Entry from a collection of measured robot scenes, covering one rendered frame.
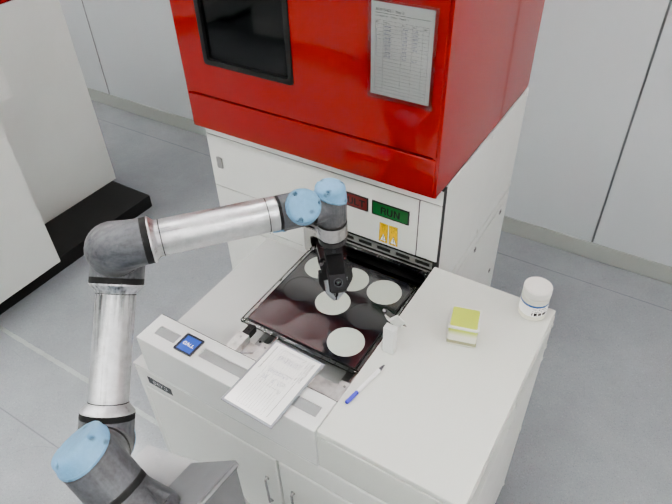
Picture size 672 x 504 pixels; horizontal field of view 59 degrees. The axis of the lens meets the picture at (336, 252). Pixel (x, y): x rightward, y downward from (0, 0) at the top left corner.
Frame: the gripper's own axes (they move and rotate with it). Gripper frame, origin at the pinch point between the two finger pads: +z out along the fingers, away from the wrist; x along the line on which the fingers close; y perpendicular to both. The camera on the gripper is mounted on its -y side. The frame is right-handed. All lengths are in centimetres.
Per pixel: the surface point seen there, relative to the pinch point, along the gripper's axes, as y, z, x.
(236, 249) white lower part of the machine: 60, 27, 26
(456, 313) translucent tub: -17.8, -6.1, -26.7
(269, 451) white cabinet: -28.1, 21.7, 23.4
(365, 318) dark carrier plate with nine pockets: -2.2, 7.3, -7.6
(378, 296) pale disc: 5.2, 7.3, -13.2
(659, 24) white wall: 97, -25, -152
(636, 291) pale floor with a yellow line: 67, 97, -163
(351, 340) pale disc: -9.2, 7.3, -2.1
